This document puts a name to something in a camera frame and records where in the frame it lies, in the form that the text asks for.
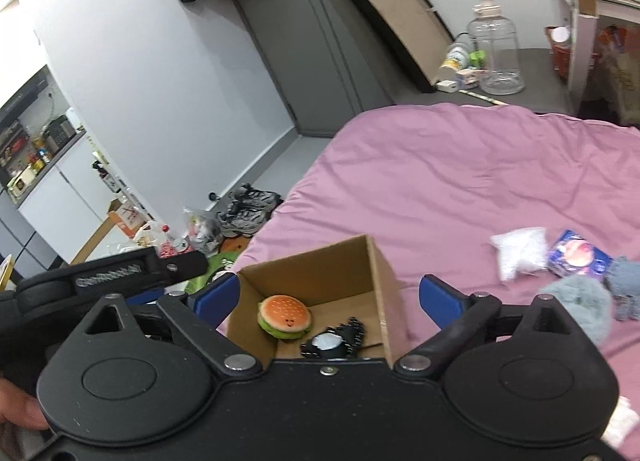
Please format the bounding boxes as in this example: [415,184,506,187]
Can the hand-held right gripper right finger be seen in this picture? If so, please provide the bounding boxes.
[394,275,568,377]

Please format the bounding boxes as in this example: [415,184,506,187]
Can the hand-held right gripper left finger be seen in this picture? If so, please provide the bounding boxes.
[82,273,263,377]

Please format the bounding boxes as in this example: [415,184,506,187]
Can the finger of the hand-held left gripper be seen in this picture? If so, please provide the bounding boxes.
[20,247,208,298]

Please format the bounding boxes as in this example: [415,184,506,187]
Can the burger plush toy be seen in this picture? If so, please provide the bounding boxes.
[257,295,312,341]

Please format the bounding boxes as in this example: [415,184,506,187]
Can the white soft bag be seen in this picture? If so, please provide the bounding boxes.
[490,227,549,283]

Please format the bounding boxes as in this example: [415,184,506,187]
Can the brown cardboard box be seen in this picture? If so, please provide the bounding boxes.
[216,235,408,362]

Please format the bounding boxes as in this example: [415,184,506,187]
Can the grey fluffy plush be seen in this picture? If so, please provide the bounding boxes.
[539,275,613,346]

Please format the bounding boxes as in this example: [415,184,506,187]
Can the blue fluffy plush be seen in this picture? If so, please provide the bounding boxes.
[602,256,640,322]

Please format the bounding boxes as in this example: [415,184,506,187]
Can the person's left hand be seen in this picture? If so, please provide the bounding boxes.
[0,377,49,431]

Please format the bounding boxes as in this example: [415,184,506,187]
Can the red label plastic bottle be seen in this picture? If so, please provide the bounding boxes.
[161,225,190,254]

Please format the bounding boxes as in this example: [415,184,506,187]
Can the green round floor mat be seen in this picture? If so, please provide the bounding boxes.
[186,250,242,294]

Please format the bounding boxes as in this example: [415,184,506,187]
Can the white plastic shopping bag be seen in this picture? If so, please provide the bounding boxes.
[134,221,176,253]

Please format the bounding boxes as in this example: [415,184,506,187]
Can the clear plastic bag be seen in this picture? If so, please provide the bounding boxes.
[182,208,224,255]

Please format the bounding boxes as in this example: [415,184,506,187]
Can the orange printed cardboard box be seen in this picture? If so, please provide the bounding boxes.
[106,198,152,242]

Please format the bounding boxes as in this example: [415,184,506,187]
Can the grey sneaker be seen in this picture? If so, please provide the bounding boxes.
[220,184,282,222]
[216,206,273,238]

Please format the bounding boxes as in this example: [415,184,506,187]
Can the black spray bottle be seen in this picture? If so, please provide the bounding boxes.
[92,161,122,192]

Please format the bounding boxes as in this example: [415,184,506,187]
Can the black wrist watch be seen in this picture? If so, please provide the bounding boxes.
[300,317,368,361]

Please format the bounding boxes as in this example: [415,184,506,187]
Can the pink bed sheet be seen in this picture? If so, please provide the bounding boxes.
[240,103,640,461]

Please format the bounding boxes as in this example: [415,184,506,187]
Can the white kitchen cabinet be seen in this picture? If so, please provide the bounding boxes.
[0,66,133,269]

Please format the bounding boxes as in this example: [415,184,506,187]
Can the black kitchen appliance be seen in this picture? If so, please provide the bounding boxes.
[42,115,77,148]

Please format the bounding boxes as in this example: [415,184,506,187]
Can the thin light stick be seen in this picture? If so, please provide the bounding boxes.
[462,90,507,106]

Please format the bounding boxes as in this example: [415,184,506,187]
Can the white crumpled cloth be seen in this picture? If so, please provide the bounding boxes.
[602,396,636,448]

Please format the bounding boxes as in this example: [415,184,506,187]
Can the grey low bench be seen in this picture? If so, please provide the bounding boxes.
[395,48,571,116]

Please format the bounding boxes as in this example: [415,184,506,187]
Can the white yellow bottle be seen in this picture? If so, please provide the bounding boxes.
[439,42,472,84]

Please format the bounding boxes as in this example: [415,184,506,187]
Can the clear plastic water jug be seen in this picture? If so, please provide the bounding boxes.
[466,0,526,96]

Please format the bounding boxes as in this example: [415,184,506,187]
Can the grey door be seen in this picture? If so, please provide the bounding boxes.
[227,0,396,138]

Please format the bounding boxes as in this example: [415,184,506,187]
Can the black cardboard tray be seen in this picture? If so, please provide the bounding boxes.
[329,0,456,94]

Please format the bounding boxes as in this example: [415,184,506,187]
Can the yellowish bag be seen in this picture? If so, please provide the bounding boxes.
[600,26,640,128]

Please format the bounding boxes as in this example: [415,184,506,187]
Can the white desk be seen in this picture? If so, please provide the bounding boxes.
[554,0,640,114]

